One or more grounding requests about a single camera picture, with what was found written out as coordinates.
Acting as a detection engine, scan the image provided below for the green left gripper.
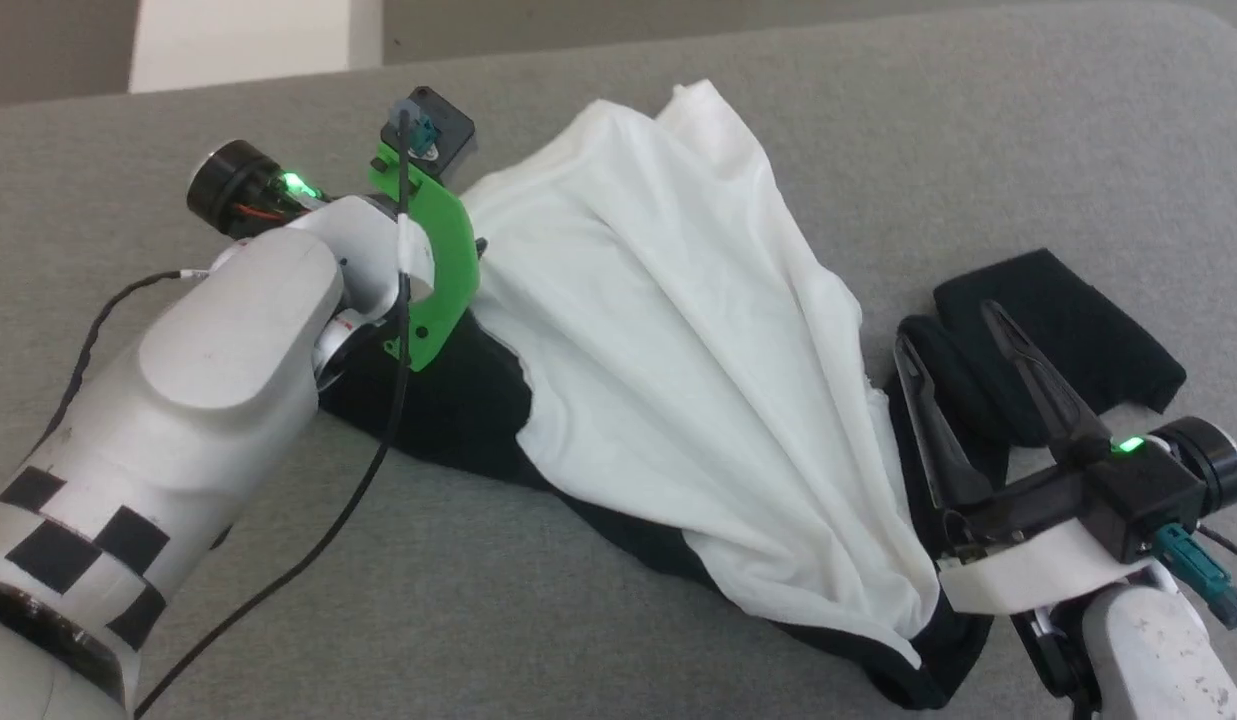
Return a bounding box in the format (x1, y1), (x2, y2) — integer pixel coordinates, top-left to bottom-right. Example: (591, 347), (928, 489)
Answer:
(185, 139), (480, 373)

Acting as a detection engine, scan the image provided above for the white box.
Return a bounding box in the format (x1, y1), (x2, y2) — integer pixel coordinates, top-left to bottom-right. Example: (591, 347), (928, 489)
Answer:
(127, 0), (386, 97)

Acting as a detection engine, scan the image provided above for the white and black garment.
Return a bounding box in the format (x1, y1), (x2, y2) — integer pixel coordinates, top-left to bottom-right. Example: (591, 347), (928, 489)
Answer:
(316, 79), (1188, 712)

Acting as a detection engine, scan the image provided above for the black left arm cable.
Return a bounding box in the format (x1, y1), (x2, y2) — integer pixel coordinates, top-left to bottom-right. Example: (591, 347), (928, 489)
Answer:
(36, 100), (426, 720)

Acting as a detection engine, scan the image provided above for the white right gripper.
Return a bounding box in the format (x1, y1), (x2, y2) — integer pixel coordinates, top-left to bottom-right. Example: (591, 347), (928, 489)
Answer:
(893, 299), (1237, 617)

